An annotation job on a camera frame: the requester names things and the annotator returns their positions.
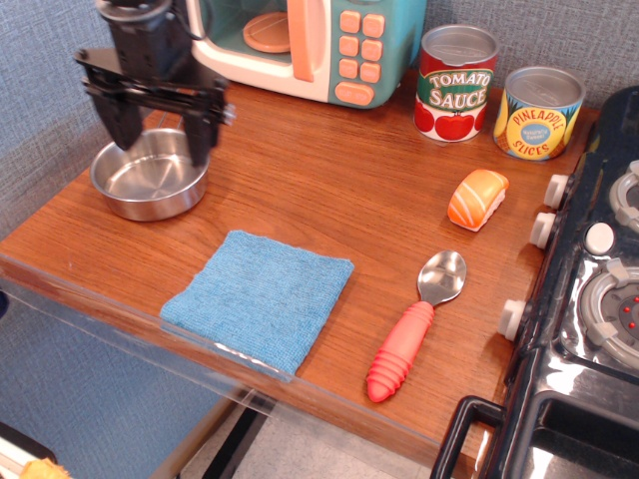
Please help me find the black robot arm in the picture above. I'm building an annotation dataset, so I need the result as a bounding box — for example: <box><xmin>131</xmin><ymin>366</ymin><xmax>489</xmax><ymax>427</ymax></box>
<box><xmin>75</xmin><ymin>1</ymin><xmax>230</xmax><ymax>166</ymax></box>

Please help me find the clear acrylic barrier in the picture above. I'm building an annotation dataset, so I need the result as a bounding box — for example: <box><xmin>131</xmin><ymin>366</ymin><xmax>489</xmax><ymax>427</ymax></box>
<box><xmin>1</xmin><ymin>259</ymin><xmax>431</xmax><ymax>478</ymax></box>

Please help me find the teal toy microwave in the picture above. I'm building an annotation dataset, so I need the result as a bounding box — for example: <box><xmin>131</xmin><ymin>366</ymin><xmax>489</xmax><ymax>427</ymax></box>
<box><xmin>187</xmin><ymin>1</ymin><xmax>426</xmax><ymax>109</ymax></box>

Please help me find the toy salmon sushi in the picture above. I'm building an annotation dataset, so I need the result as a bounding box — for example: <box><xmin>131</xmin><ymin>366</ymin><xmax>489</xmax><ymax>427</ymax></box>
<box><xmin>447</xmin><ymin>170</ymin><xmax>510</xmax><ymax>232</ymax></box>

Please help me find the tomato sauce can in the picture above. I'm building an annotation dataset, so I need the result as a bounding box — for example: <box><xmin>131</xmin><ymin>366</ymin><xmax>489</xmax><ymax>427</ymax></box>
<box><xmin>413</xmin><ymin>24</ymin><xmax>500</xmax><ymax>143</ymax></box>

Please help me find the spoon with red handle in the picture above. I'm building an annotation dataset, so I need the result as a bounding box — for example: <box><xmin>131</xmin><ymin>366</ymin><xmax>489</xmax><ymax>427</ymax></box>
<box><xmin>366</xmin><ymin>250</ymin><xmax>467</xmax><ymax>403</ymax></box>

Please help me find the pineapple slices can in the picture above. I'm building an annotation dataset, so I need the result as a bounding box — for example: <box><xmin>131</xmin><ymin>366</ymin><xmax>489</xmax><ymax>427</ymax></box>
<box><xmin>493</xmin><ymin>66</ymin><xmax>586</xmax><ymax>162</ymax></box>

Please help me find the stainless steel pot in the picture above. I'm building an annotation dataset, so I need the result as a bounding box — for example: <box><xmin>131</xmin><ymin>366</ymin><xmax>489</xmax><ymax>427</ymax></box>
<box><xmin>89</xmin><ymin>129</ymin><xmax>209</xmax><ymax>222</ymax></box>

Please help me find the black toy stove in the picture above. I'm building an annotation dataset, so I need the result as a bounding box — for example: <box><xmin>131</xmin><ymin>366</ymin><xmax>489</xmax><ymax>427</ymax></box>
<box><xmin>431</xmin><ymin>87</ymin><xmax>638</xmax><ymax>478</ymax></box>

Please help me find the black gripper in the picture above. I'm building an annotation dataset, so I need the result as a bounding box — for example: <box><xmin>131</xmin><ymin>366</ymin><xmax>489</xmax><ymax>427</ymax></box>
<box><xmin>74</xmin><ymin>19</ymin><xmax>236</xmax><ymax>167</ymax></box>

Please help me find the blue towel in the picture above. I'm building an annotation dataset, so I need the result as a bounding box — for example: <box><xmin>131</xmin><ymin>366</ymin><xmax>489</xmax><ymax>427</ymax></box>
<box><xmin>160</xmin><ymin>231</ymin><xmax>354</xmax><ymax>377</ymax></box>

